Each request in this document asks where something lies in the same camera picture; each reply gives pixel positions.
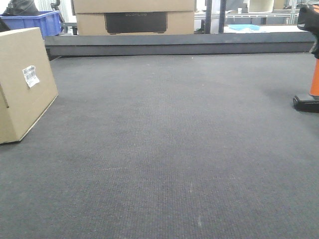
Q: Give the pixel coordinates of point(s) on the light blue tray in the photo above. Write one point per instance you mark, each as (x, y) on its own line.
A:
(244, 27)

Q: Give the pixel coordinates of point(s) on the blue plastic crate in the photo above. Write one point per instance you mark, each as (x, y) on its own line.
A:
(47, 21)

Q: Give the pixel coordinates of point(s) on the black bag on crate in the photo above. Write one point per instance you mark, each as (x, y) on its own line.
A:
(21, 8)

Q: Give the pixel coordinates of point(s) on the black vertical post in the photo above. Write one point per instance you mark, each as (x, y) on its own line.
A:
(222, 16)
(207, 25)

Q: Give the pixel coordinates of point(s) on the beige bin on shelf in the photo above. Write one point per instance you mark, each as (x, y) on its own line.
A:
(263, 6)

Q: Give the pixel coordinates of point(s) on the metal wire shelf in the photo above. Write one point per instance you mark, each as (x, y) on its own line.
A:
(277, 13)

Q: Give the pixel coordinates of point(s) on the white barcode label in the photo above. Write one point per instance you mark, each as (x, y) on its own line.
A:
(30, 76)

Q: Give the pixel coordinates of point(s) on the dark grey table edge rail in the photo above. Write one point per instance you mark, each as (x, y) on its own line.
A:
(195, 44)

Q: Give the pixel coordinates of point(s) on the orange black barcode scanner gun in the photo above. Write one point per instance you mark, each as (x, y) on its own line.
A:
(309, 21)

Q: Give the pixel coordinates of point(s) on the brown cardboard package box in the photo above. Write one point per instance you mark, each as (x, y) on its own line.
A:
(20, 106)

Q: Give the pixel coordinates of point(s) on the large cardboard box black print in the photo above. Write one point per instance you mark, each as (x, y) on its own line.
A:
(136, 23)

